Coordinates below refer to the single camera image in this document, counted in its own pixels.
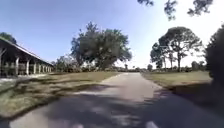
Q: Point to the large dense tree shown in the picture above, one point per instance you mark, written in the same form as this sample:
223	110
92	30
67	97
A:
103	46

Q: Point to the grey paved path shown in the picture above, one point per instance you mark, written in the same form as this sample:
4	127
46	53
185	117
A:
130	86

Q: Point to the low bushes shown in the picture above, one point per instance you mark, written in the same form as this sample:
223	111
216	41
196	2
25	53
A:
64	64

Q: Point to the group of thin-trunked trees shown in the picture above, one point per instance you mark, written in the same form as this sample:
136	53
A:
176	43

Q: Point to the dry grass field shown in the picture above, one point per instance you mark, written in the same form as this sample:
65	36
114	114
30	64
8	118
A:
180	78

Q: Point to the robot's own part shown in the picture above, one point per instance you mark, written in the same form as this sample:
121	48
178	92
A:
78	126
151	125

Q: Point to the dry grass verge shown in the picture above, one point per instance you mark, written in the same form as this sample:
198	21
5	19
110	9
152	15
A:
40	90

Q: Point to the overhanging tree branches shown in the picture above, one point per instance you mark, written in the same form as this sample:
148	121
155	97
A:
170	6

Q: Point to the open shelter with posts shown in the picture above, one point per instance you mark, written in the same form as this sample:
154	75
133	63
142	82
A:
20	60

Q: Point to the dark tall bush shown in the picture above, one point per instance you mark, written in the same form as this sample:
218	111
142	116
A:
216	53

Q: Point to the tree behind shelter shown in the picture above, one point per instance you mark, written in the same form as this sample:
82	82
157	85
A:
6	36

